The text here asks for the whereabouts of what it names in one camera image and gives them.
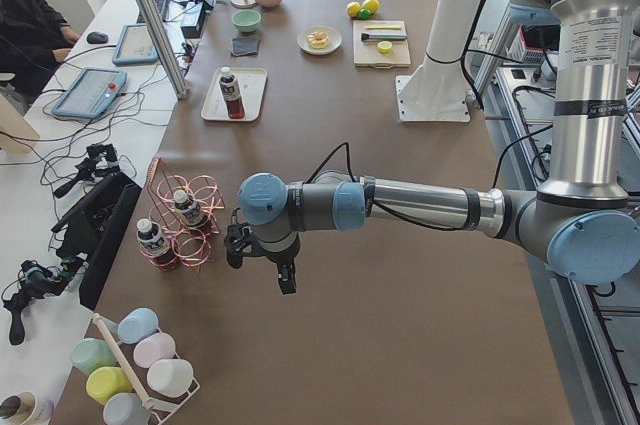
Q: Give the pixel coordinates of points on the blue teach pendant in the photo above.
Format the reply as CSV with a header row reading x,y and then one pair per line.
x,y
134,47
91,93

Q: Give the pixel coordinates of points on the yellow plastic knife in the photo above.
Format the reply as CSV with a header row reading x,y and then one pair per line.
x,y
383,26

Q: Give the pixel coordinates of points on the grey folded cloth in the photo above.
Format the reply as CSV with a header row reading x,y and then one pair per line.
x,y
245,46

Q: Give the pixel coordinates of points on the black equipment case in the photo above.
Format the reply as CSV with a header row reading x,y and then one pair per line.
x,y
95,226

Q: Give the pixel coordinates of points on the white cup rack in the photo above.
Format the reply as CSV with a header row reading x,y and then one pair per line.
x,y
162,407

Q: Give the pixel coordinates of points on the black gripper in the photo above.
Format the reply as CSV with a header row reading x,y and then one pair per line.
x,y
276,258

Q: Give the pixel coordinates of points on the green pastel cup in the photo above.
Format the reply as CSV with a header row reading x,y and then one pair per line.
x,y
89,354

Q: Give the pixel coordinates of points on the pink pastel cup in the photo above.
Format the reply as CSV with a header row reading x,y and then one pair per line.
x,y
157,346

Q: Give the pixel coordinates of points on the bottle in rack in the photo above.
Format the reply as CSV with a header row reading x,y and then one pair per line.
x,y
155,245
190,211

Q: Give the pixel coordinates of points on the blue pastel cup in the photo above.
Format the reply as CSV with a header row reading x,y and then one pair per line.
x,y
137,325

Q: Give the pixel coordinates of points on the mint green bowl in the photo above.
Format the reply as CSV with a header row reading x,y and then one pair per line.
x,y
247,20

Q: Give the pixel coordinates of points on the green lime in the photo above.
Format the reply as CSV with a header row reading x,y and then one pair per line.
x,y
364,14

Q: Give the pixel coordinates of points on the copper wire bottle rack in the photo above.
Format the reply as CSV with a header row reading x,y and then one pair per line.
x,y
192,247

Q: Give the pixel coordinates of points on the yellow lemon near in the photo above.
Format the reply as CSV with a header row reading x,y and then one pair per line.
x,y
353,8

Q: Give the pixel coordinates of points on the blue teach pendant far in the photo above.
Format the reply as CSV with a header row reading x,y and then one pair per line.
x,y
134,47

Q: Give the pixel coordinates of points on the half lemon slice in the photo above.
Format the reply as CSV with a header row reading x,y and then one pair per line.
x,y
384,47

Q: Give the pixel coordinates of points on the cream rectangular tray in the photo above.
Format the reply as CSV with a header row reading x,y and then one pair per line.
x,y
252,83

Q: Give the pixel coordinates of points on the yellow lemon far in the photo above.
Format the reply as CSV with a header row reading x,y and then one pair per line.
x,y
371,5

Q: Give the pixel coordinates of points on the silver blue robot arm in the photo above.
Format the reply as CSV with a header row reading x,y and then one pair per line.
x,y
576,221

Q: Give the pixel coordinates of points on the yellow pastel cup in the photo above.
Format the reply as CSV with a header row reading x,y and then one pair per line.
x,y
105,382

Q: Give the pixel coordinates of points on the dark drink bottle on tray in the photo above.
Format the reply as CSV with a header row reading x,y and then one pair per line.
x,y
231,94

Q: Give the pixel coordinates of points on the white pastel cup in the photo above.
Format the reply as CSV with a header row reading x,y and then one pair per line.
x,y
170,377

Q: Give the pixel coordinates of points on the aluminium frame post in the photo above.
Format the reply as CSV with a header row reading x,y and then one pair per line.
x,y
163,46

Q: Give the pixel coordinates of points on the black computer mouse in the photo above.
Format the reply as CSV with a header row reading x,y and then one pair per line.
x,y
96,37

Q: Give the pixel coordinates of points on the wooden cutting board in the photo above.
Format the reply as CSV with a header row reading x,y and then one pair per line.
x,y
366,54

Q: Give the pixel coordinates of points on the bottle in rack lower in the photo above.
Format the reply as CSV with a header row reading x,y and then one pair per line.
x,y
155,245

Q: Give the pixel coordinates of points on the seated person in black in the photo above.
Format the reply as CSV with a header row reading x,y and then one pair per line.
x,y
35,40

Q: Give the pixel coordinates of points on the blue teach pendant near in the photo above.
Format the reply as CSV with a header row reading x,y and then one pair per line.
x,y
91,93

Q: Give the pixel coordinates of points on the steel cylindrical muddler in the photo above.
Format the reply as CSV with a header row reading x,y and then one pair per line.
x,y
371,37

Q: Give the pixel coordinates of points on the glazed braided donut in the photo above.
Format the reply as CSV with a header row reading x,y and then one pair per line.
x,y
318,39

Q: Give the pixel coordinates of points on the grey pastel cup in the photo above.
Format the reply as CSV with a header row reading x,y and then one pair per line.
x,y
125,409

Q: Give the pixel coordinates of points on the cream round plate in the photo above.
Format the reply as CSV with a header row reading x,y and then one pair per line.
x,y
334,36

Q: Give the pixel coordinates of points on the yellow lemon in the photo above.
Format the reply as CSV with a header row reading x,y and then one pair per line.
x,y
371,5
353,8

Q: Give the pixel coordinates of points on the bottle in rack upper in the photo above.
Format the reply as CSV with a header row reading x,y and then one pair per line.
x,y
190,211

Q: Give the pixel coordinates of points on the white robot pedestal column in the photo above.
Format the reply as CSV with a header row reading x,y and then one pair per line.
x,y
437,89

